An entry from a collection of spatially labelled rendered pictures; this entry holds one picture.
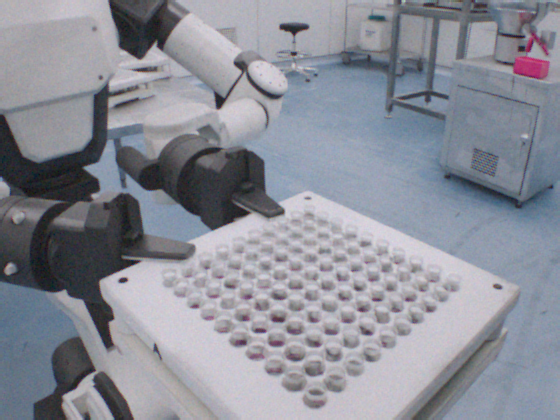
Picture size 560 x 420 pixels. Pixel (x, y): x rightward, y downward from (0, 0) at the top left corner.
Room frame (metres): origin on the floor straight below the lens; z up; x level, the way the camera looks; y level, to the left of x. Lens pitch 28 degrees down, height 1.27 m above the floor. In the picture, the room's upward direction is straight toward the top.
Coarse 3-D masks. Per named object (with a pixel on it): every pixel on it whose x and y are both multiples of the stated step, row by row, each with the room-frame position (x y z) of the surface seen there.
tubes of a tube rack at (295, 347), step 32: (320, 224) 0.38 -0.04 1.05; (256, 256) 0.34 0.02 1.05; (288, 256) 0.33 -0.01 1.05; (320, 256) 0.33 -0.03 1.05; (352, 256) 0.33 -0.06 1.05; (384, 256) 0.33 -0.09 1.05; (224, 288) 0.29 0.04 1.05; (256, 288) 0.30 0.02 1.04; (288, 288) 0.30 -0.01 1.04; (320, 288) 0.29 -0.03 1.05; (352, 288) 0.29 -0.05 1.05; (384, 288) 0.29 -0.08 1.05; (416, 288) 0.29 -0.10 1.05; (256, 320) 0.26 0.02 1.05; (288, 320) 0.26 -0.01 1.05; (320, 320) 0.26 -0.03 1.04; (352, 320) 0.26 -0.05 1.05; (384, 320) 0.26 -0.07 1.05; (288, 352) 0.23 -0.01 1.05; (320, 352) 0.22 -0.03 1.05
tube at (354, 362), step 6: (348, 354) 0.22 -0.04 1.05; (354, 354) 0.22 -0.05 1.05; (360, 354) 0.22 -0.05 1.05; (348, 360) 0.22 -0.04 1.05; (354, 360) 0.22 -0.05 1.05; (360, 360) 0.22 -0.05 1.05; (348, 366) 0.21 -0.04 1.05; (354, 366) 0.21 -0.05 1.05; (360, 366) 0.21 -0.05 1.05; (348, 372) 0.21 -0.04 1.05; (354, 372) 0.21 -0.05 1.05; (360, 372) 0.21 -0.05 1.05
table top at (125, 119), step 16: (160, 80) 1.85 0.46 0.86; (176, 80) 1.85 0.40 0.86; (160, 96) 1.61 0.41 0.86; (176, 96) 1.60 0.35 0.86; (192, 96) 1.60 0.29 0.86; (208, 96) 1.60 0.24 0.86; (112, 112) 1.43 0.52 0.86; (128, 112) 1.42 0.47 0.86; (144, 112) 1.42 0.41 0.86; (112, 128) 1.28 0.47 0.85; (128, 128) 1.30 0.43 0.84
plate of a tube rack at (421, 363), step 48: (192, 240) 0.37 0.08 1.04; (144, 288) 0.30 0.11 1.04; (336, 288) 0.30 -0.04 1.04; (432, 288) 0.30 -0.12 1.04; (480, 288) 0.30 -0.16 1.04; (144, 336) 0.26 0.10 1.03; (192, 336) 0.25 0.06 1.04; (288, 336) 0.25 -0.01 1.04; (336, 336) 0.25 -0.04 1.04; (432, 336) 0.25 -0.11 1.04; (480, 336) 0.25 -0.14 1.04; (192, 384) 0.21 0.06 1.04; (240, 384) 0.20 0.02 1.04; (384, 384) 0.20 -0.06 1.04; (432, 384) 0.20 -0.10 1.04
